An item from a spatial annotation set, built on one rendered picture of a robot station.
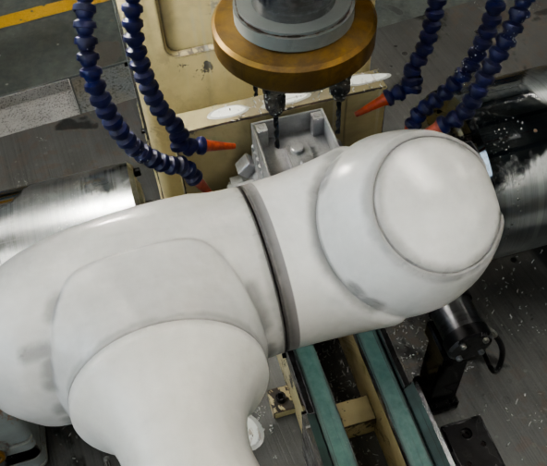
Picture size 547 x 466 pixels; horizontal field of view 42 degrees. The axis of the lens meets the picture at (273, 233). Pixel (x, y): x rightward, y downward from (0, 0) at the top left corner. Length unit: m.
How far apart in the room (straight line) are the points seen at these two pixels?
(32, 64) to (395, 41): 1.77
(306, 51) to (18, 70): 2.37
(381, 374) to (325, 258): 0.63
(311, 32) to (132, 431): 0.51
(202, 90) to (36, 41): 2.15
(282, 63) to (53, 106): 1.55
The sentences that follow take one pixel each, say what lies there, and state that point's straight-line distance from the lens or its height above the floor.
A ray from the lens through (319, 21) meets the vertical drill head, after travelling 0.77.
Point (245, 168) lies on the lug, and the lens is 0.99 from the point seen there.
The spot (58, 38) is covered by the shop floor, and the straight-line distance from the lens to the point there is 3.17.
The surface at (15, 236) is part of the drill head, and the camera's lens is 0.88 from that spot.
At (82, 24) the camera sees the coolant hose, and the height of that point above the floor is 1.39.
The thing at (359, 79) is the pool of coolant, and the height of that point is 1.15.
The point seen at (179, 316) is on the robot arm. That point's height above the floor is 1.52.
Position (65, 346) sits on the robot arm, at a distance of 0.37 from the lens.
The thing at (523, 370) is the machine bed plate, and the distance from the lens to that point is 1.18.
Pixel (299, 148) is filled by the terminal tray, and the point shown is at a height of 1.14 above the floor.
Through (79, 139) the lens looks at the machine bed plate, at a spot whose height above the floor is 0.80.
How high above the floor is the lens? 1.81
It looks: 52 degrees down
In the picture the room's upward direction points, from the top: 4 degrees counter-clockwise
